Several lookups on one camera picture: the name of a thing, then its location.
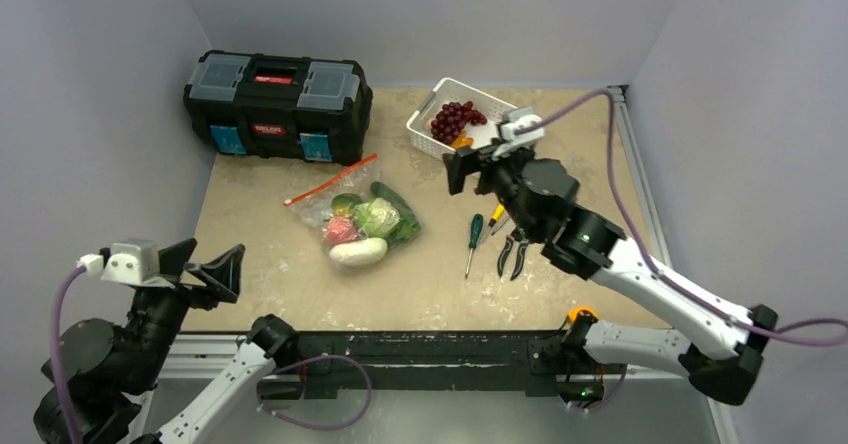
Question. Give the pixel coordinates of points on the white radish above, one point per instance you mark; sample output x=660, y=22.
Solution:
x=359, y=253

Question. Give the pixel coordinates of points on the clear zip top bag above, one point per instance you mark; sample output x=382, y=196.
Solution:
x=314, y=206

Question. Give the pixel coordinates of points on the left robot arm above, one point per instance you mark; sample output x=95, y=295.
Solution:
x=98, y=368

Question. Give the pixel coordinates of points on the yellow handled screwdriver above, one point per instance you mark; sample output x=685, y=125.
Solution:
x=496, y=216

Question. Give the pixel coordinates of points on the white plastic basket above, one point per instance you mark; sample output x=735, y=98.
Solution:
x=448, y=90

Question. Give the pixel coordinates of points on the red grape bunch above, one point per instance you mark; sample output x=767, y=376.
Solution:
x=454, y=118

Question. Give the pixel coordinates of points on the yellow tape measure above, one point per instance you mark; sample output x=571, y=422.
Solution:
x=580, y=312

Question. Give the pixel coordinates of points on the green leafy vegetable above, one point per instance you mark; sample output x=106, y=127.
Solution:
x=407, y=229

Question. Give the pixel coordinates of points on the dark green cucumber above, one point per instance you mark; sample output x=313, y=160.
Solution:
x=381, y=190

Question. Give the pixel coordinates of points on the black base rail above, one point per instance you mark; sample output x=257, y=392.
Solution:
x=535, y=363

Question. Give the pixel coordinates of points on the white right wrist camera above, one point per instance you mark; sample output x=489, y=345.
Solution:
x=519, y=128

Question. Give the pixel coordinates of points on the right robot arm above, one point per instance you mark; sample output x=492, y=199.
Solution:
x=715, y=344

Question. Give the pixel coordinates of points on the black plastic toolbox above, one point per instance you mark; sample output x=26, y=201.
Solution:
x=280, y=107

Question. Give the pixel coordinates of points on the pink peach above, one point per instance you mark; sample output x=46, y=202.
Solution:
x=340, y=230

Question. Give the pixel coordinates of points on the green handled screwdriver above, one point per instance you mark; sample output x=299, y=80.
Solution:
x=475, y=231

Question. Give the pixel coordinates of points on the black pliers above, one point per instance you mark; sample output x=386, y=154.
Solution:
x=516, y=245

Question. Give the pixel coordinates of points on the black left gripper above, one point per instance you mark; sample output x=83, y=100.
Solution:
x=221, y=275

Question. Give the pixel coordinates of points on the green cabbage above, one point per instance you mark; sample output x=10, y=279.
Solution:
x=376, y=217

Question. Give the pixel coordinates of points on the orange fruit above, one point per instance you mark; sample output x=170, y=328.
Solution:
x=462, y=140

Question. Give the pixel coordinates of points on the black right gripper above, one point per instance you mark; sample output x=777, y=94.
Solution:
x=483, y=175

